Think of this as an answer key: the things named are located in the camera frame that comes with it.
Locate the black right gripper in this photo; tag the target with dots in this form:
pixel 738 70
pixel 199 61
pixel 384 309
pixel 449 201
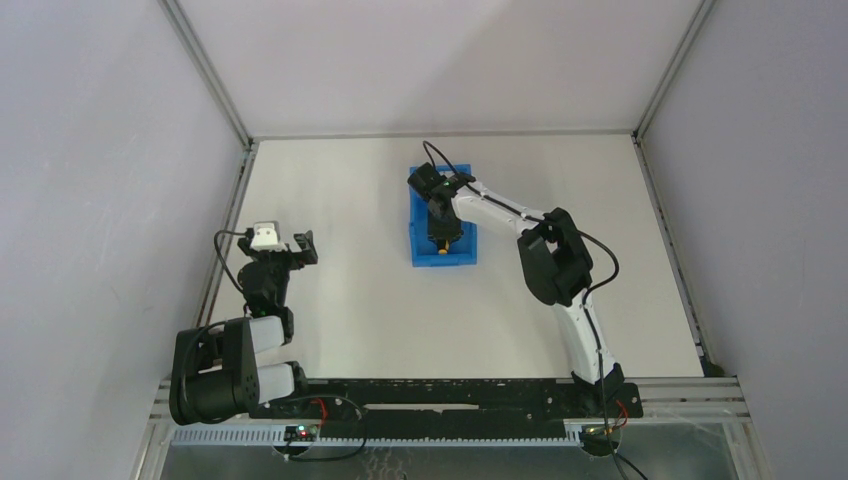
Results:
pixel 441 232

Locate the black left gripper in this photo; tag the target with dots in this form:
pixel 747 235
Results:
pixel 278 255

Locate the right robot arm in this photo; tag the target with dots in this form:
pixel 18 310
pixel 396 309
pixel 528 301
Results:
pixel 556 267

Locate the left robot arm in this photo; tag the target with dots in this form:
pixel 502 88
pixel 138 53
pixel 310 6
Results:
pixel 215 374

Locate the blue plastic bin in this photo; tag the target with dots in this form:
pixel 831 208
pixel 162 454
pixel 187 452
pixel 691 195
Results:
pixel 424 252

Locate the small circuit board with leds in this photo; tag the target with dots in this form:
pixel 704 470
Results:
pixel 300 433

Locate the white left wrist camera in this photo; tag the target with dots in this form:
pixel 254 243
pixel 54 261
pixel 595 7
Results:
pixel 266 237

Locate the aluminium frame rail back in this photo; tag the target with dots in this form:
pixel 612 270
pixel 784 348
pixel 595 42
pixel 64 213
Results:
pixel 447 134

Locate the aluminium frame rail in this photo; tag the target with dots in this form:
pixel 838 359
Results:
pixel 650 143
pixel 226 153
pixel 447 134

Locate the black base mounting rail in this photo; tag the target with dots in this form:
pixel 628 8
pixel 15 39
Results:
pixel 453 409

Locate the white slotted cable duct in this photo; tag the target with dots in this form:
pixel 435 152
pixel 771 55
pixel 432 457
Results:
pixel 229 435

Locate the aluminium frame rail left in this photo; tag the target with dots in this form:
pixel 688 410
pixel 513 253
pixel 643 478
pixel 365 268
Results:
pixel 226 153

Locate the aluminium frame rail right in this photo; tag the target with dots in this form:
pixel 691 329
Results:
pixel 650 143

